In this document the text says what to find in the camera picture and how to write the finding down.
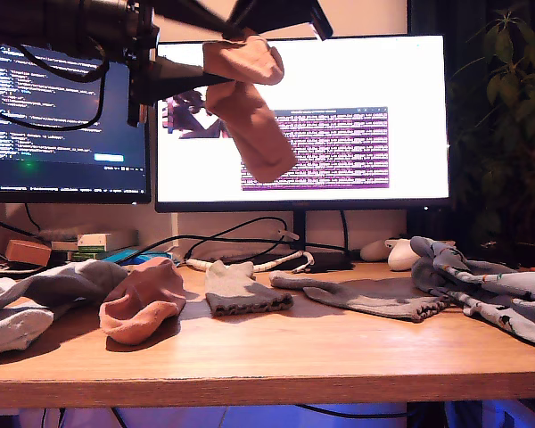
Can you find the black table leg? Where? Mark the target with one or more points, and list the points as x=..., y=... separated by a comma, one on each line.
x=423, y=417

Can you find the blue plastic packet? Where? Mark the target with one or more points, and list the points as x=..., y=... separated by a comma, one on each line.
x=120, y=257

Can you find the green leafy houseplant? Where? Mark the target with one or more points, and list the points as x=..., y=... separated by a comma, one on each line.
x=504, y=111

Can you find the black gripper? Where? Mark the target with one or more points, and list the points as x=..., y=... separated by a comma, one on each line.
x=116, y=22

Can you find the white computer mouse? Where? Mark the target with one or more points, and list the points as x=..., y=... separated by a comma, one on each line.
x=374, y=250

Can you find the black fabric pouch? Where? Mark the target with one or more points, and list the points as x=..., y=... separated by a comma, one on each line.
x=334, y=263

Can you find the white ribbed sock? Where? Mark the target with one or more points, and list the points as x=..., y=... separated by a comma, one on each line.
x=13, y=330
x=71, y=276

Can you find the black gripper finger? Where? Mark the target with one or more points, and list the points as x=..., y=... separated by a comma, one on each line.
x=285, y=15

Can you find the white and green box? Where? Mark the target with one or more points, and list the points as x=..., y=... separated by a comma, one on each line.
x=93, y=242

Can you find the white screen monitor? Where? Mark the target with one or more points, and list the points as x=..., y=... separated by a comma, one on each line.
x=383, y=76

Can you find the grey frilled cuff sock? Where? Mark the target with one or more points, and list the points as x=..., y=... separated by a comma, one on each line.
x=361, y=296
x=241, y=290

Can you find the salmon pink ankle sock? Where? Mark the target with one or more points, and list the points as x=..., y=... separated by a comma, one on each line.
x=147, y=294
x=258, y=134

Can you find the dark code screen monitor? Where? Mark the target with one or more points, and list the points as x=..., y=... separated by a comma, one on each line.
x=49, y=147

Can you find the pale blue toucan sock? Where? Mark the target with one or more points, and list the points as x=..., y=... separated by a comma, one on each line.
x=508, y=321
x=446, y=263

